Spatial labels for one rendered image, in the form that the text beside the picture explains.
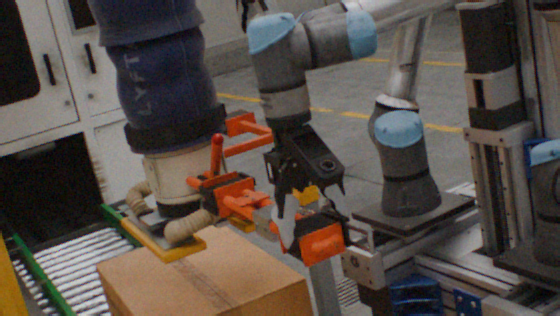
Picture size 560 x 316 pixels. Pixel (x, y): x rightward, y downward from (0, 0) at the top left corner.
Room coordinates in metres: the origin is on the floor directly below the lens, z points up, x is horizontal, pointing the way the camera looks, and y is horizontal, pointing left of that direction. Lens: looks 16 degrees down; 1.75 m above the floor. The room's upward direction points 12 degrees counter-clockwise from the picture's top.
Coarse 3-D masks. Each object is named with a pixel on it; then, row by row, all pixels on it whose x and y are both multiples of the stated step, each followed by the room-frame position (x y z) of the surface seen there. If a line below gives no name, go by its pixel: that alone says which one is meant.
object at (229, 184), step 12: (216, 180) 1.52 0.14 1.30; (228, 180) 1.52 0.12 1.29; (240, 180) 1.47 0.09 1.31; (252, 180) 1.47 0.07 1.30; (204, 192) 1.47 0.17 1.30; (216, 192) 1.44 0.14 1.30; (228, 192) 1.45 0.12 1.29; (240, 192) 1.46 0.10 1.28; (204, 204) 1.49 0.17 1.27; (216, 204) 1.45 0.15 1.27; (252, 204) 1.47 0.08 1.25
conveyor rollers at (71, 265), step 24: (72, 240) 3.60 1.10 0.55; (96, 240) 3.55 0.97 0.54; (120, 240) 3.45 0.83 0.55; (24, 264) 3.40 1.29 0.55; (48, 264) 3.35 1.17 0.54; (72, 264) 3.31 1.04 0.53; (72, 288) 3.00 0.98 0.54; (96, 288) 2.92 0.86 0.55; (48, 312) 2.82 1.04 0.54; (96, 312) 2.72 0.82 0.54
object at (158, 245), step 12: (132, 216) 1.80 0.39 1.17; (132, 228) 1.73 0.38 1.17; (144, 228) 1.70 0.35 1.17; (144, 240) 1.63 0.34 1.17; (156, 240) 1.60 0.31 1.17; (192, 240) 1.56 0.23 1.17; (156, 252) 1.55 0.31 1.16; (168, 252) 1.53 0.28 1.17; (180, 252) 1.52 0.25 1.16; (192, 252) 1.53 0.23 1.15
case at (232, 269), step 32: (128, 256) 2.14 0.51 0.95; (192, 256) 2.03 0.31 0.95; (224, 256) 1.98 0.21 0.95; (256, 256) 1.94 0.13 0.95; (128, 288) 1.90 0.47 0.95; (160, 288) 1.86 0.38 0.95; (192, 288) 1.82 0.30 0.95; (224, 288) 1.78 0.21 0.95; (256, 288) 1.74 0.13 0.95; (288, 288) 1.72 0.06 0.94
